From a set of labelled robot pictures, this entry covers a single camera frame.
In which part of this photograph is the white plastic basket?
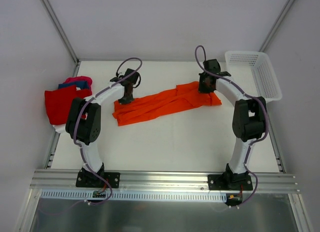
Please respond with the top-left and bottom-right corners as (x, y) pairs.
(224, 51), (282, 103)

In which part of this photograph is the aluminium mounting rail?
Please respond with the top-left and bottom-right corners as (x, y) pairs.
(30, 169), (301, 194)

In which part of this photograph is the blue folded t shirt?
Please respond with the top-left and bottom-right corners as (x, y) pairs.
(58, 81), (91, 90)

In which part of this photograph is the pink folded t shirt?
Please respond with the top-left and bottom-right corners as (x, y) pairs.
(64, 76), (93, 88)

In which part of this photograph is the white slotted cable duct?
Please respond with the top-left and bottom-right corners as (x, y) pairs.
(40, 189), (227, 203)

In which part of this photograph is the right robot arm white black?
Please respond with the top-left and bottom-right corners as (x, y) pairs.
(198, 59), (269, 191)

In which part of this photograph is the white folded t shirt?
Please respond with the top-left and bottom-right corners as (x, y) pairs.
(53, 124), (66, 134)

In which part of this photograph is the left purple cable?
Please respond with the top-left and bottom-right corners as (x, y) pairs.
(73, 57), (143, 205)

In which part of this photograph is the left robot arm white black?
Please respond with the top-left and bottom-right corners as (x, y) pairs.
(65, 68), (141, 188)

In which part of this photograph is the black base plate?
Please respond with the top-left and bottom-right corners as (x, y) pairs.
(75, 170), (121, 188)
(207, 173), (253, 191)

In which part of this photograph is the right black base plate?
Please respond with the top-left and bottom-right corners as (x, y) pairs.
(207, 173), (253, 191)

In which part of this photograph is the orange t shirt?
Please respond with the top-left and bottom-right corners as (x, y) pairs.
(112, 81), (222, 126)

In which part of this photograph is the red folded t shirt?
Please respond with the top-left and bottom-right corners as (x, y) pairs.
(44, 86), (92, 125)

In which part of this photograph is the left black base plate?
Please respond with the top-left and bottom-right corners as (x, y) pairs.
(75, 170), (121, 188)

